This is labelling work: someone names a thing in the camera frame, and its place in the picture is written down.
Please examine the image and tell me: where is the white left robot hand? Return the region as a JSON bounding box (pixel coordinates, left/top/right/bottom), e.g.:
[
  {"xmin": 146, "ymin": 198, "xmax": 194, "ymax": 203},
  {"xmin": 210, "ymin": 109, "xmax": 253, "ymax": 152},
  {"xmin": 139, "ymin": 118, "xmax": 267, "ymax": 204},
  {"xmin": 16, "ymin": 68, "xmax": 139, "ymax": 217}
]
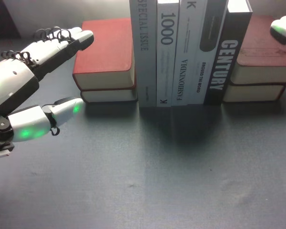
[{"xmin": 0, "ymin": 26, "xmax": 94, "ymax": 143}]

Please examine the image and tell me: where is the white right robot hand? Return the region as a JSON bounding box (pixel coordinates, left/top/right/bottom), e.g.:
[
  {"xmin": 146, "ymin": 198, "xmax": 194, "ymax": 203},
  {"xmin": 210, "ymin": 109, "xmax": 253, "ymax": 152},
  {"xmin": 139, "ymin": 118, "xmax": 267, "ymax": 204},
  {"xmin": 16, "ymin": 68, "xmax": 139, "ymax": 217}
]
[{"xmin": 269, "ymin": 15, "xmax": 286, "ymax": 113}]

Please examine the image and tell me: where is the thick red hardcover book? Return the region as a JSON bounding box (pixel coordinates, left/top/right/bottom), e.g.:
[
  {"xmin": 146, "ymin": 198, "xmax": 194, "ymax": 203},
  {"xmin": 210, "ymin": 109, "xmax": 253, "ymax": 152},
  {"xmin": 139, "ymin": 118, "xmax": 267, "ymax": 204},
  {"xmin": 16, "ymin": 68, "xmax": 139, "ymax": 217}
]
[
  {"xmin": 72, "ymin": 17, "xmax": 137, "ymax": 92},
  {"xmin": 229, "ymin": 15, "xmax": 286, "ymax": 85}
]

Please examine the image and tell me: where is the black CENTURY book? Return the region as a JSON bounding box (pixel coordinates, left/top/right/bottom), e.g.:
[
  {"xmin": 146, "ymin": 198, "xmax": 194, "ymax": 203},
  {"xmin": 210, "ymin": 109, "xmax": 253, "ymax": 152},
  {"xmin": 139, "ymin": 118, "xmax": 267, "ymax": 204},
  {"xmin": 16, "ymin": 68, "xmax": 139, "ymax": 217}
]
[{"xmin": 203, "ymin": 0, "xmax": 254, "ymax": 106}]

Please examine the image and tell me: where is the grey book with dark label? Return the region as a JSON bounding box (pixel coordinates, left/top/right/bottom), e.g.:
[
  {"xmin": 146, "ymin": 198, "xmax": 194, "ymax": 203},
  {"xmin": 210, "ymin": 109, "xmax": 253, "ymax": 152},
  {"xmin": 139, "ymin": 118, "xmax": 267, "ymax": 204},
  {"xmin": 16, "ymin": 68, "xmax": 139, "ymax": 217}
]
[{"xmin": 187, "ymin": 0, "xmax": 230, "ymax": 105}]

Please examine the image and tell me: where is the white FASHIONINDIA book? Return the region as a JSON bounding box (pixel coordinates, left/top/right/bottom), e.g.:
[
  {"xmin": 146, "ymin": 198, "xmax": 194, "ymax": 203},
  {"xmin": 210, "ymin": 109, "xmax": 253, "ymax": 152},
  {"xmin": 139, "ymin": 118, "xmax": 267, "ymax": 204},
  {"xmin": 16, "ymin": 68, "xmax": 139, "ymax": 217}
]
[{"xmin": 171, "ymin": 0, "xmax": 208, "ymax": 106}]

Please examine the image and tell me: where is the white 1000 book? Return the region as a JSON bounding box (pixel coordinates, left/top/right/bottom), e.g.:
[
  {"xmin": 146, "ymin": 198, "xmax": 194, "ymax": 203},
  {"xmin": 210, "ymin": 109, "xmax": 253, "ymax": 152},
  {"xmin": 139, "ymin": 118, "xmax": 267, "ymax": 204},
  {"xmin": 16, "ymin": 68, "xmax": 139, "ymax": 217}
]
[{"xmin": 156, "ymin": 0, "xmax": 181, "ymax": 107}]

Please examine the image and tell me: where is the grey SPECIAL ISSUE book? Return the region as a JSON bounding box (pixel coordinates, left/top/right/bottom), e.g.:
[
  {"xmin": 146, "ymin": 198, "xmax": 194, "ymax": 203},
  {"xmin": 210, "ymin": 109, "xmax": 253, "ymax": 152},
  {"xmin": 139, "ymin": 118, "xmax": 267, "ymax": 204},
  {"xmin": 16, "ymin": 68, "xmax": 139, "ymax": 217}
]
[{"xmin": 129, "ymin": 0, "xmax": 158, "ymax": 108}]

